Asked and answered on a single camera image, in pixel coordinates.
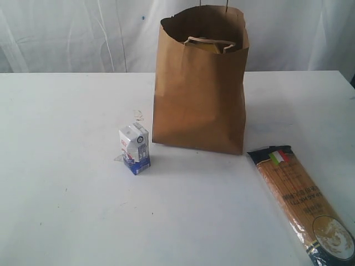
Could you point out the brown paper bag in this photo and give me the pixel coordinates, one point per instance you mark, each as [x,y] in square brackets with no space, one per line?
[199,100]

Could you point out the small white milk carton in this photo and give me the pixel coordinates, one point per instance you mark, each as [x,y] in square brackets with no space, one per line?
[134,141]

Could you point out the yellow millet bottle white cap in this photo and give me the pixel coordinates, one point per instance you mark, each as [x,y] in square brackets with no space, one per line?
[210,45]

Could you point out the spaghetti packet with Italian flag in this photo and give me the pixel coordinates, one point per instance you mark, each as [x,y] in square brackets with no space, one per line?
[318,227]

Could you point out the torn paper scrap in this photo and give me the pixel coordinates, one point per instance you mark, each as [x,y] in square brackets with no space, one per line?
[138,115]

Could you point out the white curtain backdrop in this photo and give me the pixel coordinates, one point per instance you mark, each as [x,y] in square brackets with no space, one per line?
[122,36]

